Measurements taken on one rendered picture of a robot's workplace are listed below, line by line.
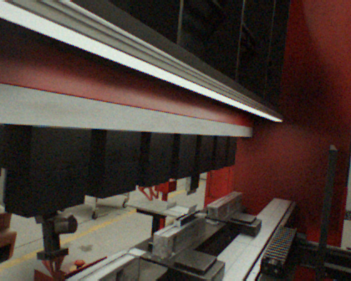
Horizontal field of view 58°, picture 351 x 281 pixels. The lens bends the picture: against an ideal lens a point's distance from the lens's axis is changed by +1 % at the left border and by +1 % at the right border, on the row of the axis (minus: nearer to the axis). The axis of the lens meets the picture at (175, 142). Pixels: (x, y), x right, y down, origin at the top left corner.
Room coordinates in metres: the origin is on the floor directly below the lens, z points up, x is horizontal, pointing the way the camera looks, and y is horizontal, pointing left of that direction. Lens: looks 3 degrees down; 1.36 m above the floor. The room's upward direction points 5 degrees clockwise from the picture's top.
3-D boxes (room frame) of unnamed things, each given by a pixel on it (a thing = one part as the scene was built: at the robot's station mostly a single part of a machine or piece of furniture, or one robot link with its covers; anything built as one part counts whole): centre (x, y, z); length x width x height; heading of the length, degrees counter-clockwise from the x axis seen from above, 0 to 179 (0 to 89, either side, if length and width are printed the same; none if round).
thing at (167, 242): (1.27, -0.06, 0.92); 0.39 x 0.06 x 0.10; 154
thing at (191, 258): (0.80, -0.02, 1.01); 0.26 x 0.12 x 0.05; 64
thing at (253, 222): (1.24, -0.23, 1.01); 0.26 x 0.12 x 0.05; 64
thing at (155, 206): (1.39, 0.05, 1.00); 0.26 x 0.18 x 0.01; 64
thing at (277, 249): (0.96, -0.36, 1.02); 0.37 x 0.06 x 0.04; 154
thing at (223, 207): (1.81, -0.33, 0.92); 0.50 x 0.06 x 0.10; 154
